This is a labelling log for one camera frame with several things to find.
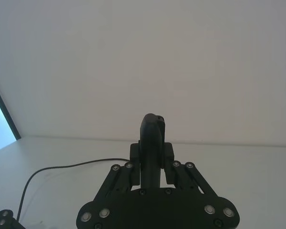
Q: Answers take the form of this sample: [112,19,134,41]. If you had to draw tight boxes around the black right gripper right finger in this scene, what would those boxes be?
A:
[162,142,241,225]

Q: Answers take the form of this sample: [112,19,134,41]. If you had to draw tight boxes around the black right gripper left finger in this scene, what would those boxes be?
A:
[77,142,142,228]

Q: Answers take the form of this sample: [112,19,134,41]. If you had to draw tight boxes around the white table cloth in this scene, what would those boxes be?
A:
[0,136,286,229]

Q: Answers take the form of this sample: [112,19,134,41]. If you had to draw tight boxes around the thin black power cord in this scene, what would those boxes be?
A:
[17,157,131,219]

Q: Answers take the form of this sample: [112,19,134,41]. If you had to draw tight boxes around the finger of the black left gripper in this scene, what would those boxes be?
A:
[0,209,22,229]

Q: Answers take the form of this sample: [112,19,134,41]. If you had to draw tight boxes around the black power plug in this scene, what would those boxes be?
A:
[140,113,167,189]

